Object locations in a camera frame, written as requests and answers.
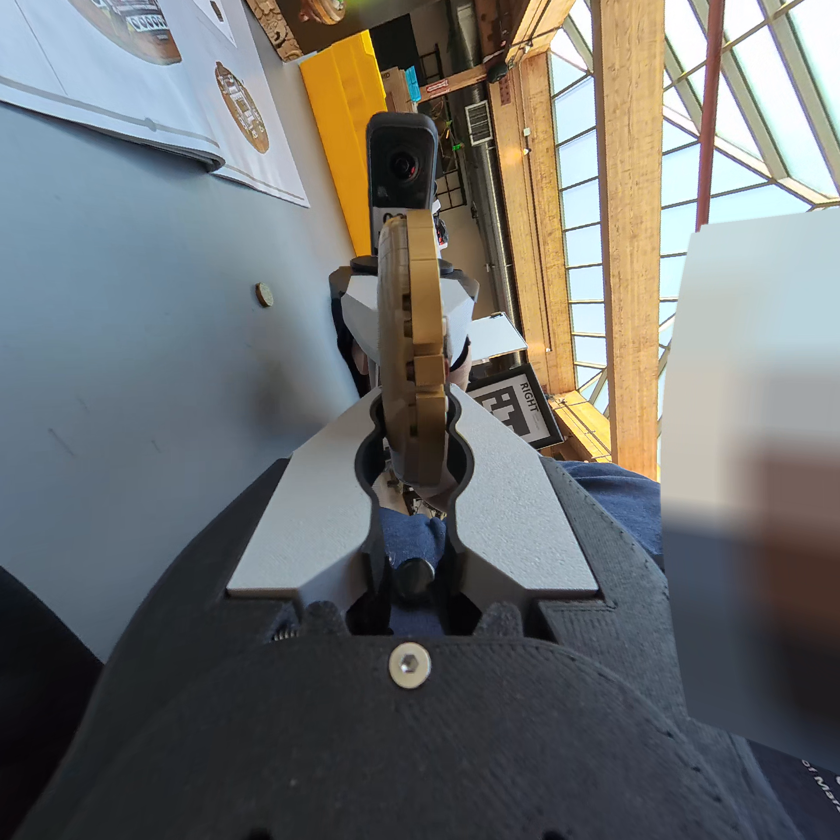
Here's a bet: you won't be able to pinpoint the black framed marker sign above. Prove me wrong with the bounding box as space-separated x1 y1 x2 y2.
467 363 567 455

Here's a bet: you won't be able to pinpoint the round tan lego assembly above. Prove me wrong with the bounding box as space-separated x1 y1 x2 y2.
376 209 455 488

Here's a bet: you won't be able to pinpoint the black wire rack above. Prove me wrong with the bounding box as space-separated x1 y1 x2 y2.
433 171 467 214

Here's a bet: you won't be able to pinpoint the red pipe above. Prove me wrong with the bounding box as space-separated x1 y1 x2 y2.
694 0 728 231

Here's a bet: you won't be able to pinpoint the skylight windows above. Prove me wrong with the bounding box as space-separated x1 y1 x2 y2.
548 0 840 460

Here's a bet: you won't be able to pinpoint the wooden wall beam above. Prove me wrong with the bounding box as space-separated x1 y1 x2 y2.
489 49 578 395

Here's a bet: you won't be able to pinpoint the yellow plastic bin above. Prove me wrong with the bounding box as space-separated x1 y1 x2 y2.
299 30 389 258

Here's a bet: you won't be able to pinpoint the dark lego set box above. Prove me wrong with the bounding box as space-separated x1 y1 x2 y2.
244 0 349 64

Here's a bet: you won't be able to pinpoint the lego instruction booklet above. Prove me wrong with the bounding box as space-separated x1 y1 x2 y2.
0 0 311 210

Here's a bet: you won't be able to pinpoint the metal air duct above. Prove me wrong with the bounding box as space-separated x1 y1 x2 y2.
453 0 522 316

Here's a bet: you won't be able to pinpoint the short wooden crossbeam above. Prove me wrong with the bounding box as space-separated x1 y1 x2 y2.
551 390 614 463

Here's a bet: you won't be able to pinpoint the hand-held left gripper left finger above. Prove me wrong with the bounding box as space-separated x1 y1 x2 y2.
225 386 389 601

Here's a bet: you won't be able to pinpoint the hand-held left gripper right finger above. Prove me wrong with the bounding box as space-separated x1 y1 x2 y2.
445 392 601 599

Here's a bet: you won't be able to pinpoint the person's right hand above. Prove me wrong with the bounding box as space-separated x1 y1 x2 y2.
351 340 475 398

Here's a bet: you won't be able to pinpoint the white board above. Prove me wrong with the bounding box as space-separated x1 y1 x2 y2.
467 312 528 361

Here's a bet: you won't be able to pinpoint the thick wooden post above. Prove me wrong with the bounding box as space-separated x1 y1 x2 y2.
589 0 667 481

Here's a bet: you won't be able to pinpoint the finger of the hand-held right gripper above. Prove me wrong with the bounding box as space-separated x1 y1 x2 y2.
441 274 476 363
340 270 383 370

